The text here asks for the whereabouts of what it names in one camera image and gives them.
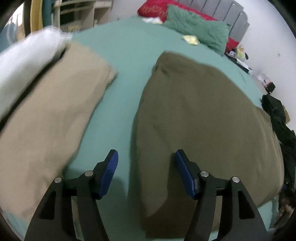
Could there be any olive green large garment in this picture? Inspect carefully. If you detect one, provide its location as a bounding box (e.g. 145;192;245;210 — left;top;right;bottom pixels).
134;52;284;238

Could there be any beige folded garment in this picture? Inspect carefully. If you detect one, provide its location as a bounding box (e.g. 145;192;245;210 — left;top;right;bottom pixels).
1;43;116;219

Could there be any black garment pile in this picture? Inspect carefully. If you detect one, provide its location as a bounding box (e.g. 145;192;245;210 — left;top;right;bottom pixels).
261;94;295;190

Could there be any bedside clutter pile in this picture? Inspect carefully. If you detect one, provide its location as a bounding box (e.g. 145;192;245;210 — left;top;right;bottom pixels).
226;46;252;74

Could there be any teal bed sheet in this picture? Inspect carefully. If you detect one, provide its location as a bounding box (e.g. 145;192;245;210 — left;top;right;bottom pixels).
65;16;261;240

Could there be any yellow packet on bed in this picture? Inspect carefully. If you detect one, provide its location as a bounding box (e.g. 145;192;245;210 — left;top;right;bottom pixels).
182;35;199;46

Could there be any white garment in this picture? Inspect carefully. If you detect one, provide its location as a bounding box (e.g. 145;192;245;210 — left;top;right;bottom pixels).
1;26;73;118

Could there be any green pillow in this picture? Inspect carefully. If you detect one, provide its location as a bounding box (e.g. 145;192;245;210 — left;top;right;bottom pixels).
164;4;229;55

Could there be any white paper on bed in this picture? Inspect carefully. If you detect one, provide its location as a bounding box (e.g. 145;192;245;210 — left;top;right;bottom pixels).
142;17;163;25

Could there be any white shelving desk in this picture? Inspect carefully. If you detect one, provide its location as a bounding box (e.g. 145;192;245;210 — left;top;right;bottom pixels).
51;0;113;33

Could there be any grey padded headboard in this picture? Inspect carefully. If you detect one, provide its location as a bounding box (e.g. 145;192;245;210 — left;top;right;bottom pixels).
178;0;249;42

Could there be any red pillow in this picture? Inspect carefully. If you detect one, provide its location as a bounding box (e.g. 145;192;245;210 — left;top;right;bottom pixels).
137;1;239;53

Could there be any yellow and teal curtain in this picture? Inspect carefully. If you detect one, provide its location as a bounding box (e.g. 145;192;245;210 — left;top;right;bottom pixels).
30;0;54;32

